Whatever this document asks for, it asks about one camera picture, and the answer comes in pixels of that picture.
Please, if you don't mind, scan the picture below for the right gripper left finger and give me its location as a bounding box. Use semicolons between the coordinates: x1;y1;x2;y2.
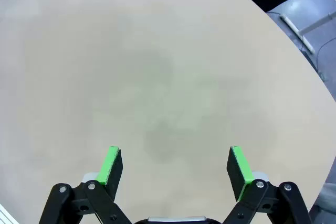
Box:
39;146;132;224

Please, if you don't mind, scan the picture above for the grey metal table leg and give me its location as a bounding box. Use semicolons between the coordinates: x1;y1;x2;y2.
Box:
299;11;336;36

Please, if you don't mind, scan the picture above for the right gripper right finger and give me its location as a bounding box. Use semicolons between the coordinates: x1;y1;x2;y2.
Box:
223;146;313;224

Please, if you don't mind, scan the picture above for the white table leg frame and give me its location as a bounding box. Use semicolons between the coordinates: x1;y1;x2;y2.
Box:
279;14;316;54

